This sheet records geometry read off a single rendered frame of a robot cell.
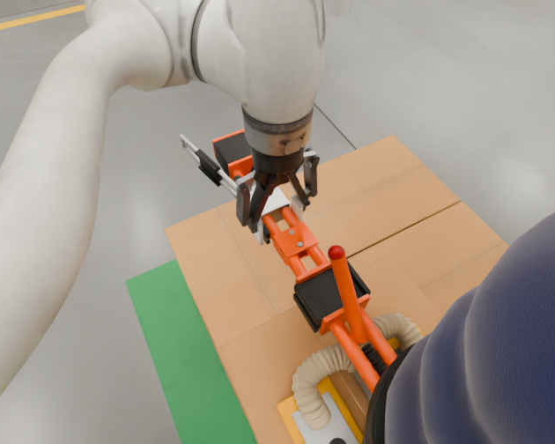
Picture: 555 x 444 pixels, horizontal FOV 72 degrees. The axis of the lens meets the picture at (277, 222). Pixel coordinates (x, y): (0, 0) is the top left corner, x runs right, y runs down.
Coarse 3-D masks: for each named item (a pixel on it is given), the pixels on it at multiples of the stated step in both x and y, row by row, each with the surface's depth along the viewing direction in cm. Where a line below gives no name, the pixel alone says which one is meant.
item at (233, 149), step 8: (224, 136) 78; (232, 136) 78; (240, 136) 78; (216, 144) 77; (224, 144) 77; (232, 144) 77; (240, 144) 77; (248, 144) 77; (216, 152) 78; (224, 152) 75; (232, 152) 75; (240, 152) 75; (248, 152) 75; (224, 160) 75; (232, 160) 74; (240, 160) 74; (248, 160) 75; (224, 168) 78; (232, 168) 74; (240, 168) 75; (248, 168) 77
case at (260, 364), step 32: (384, 288) 75; (416, 288) 75; (288, 320) 72; (416, 320) 72; (224, 352) 68; (256, 352) 68; (288, 352) 68; (256, 384) 65; (288, 384) 65; (352, 384) 65; (256, 416) 62; (352, 416) 62
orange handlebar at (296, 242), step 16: (288, 208) 69; (272, 224) 67; (288, 224) 68; (304, 224) 67; (288, 240) 65; (304, 240) 65; (288, 256) 63; (304, 256) 66; (320, 256) 63; (304, 272) 62; (368, 320) 57; (336, 336) 57; (368, 336) 56; (352, 352) 54; (384, 352) 55; (368, 368) 53; (368, 384) 52
